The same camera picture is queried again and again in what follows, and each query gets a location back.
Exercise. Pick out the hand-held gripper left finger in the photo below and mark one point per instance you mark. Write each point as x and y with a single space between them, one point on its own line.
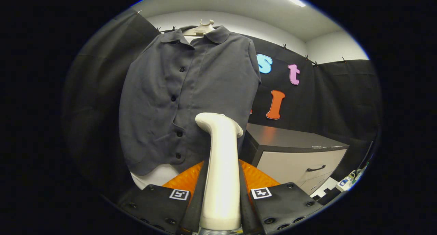
199 194

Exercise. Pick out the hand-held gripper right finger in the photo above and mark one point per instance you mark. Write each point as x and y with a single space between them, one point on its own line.
246 207

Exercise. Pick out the white garment steamer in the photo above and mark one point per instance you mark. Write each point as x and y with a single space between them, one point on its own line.
222 166

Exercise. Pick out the grey button shirt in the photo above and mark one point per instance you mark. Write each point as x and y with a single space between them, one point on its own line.
205 81

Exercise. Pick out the cream clothes hanger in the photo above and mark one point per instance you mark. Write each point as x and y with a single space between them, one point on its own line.
201 29

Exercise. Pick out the grey cabinet with drawers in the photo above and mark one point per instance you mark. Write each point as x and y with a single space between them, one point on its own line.
290 156

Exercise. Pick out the small white device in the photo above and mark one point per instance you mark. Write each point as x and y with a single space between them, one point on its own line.
345 182

